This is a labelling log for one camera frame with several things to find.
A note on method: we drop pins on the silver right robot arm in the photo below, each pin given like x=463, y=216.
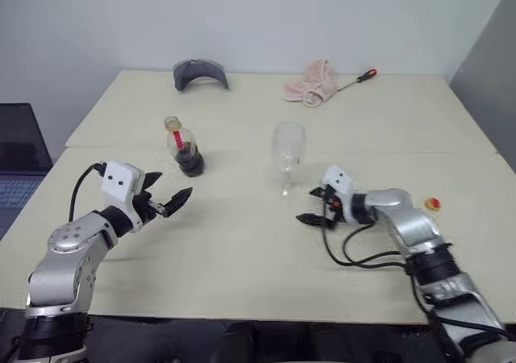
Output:
x=407, y=218

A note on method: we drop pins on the dark laptop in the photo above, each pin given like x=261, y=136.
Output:
x=18, y=141

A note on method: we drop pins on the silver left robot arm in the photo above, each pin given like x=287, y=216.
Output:
x=64, y=242

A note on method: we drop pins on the clear plastic bottle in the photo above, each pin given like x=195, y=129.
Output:
x=288, y=145

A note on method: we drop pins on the grey baseball cap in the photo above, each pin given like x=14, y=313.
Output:
x=183, y=76

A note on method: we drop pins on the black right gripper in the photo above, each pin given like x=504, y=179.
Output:
x=334, y=214

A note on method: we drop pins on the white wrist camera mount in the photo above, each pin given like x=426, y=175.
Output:
x=119, y=181
x=338, y=179

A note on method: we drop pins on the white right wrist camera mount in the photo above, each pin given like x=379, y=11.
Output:
x=338, y=179

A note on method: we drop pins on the pink towel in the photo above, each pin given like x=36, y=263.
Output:
x=318, y=78

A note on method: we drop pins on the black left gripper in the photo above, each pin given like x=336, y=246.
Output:
x=146, y=209

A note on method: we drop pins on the yellow bottle cap red tape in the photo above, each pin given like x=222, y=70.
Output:
x=432, y=205

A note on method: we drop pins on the plastic bottle with dark liquid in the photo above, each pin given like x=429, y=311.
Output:
x=189, y=163

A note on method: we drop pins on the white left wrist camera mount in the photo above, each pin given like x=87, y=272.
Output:
x=119, y=181

